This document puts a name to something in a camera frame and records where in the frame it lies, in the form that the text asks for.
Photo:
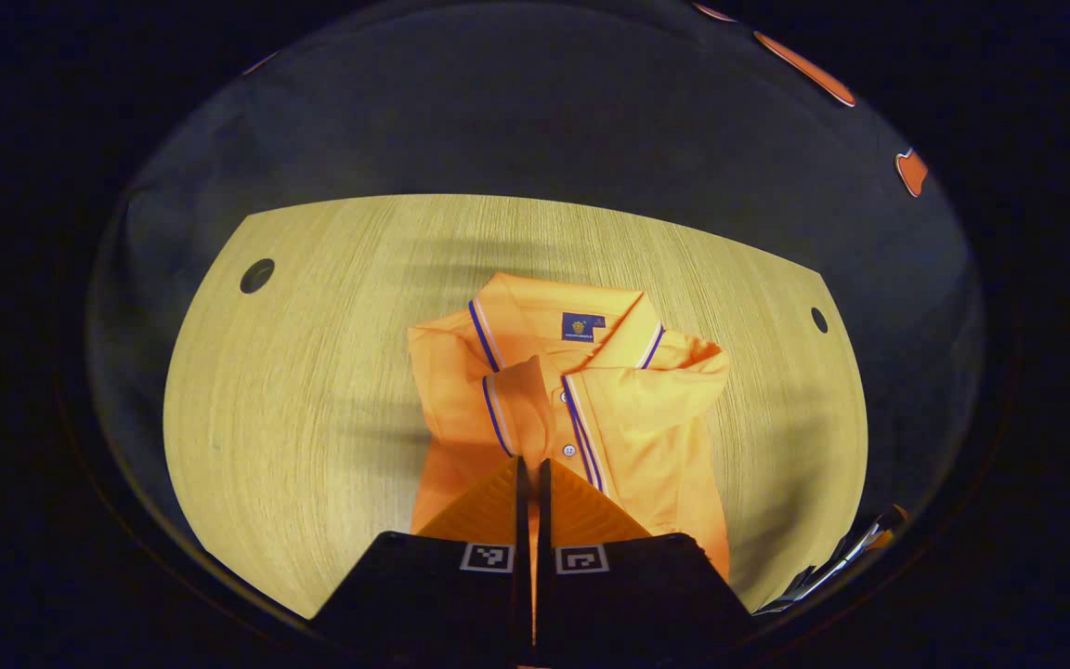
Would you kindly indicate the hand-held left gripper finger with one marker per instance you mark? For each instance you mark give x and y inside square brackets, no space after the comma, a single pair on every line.
[544,502]
[522,502]

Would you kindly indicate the orange T-shirt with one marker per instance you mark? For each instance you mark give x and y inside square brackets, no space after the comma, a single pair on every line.
[637,418]

